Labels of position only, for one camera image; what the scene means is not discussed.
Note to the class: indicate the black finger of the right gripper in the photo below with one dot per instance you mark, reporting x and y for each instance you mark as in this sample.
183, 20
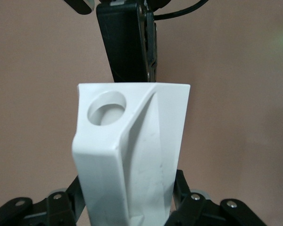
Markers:
152, 44
119, 42

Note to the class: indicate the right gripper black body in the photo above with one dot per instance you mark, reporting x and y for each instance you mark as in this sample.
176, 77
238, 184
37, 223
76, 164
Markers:
122, 2

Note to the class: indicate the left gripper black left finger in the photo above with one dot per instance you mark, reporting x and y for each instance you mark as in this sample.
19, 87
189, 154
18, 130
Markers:
44, 209

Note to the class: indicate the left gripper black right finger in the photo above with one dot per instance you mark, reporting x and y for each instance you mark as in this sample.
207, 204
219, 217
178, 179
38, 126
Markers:
202, 207

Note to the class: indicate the white faceted plastic cup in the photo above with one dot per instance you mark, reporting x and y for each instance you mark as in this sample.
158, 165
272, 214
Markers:
132, 150

